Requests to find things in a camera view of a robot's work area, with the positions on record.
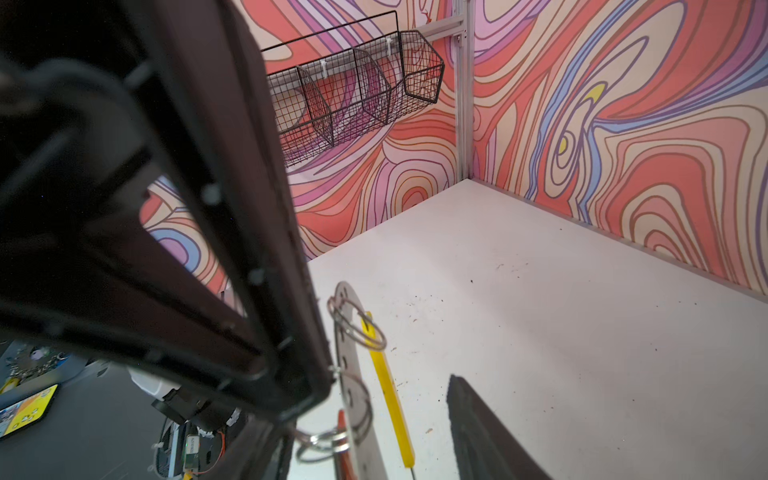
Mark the key with red tag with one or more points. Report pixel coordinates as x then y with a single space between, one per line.
343 464

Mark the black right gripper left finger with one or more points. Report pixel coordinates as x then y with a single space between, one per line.
261 450

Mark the grey keyring with yellow grip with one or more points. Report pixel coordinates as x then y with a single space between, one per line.
362 369

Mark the black wire basket left wall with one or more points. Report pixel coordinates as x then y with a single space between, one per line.
374 74

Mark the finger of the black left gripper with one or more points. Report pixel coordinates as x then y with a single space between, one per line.
145 208

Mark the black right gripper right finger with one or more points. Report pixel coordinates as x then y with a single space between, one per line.
484 448

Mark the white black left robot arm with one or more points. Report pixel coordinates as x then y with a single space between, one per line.
156 384

